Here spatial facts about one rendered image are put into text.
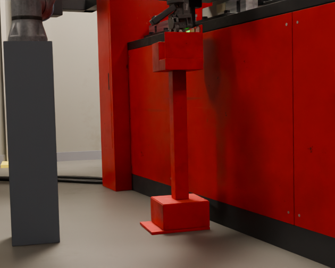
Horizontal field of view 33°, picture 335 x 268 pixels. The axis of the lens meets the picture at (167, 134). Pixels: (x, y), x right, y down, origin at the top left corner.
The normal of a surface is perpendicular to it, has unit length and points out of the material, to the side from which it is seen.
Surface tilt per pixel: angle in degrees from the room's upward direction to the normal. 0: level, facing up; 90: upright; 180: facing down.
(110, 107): 90
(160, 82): 90
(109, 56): 90
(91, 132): 90
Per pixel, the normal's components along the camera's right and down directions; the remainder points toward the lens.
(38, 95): 0.23, 0.06
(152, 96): -0.91, 0.05
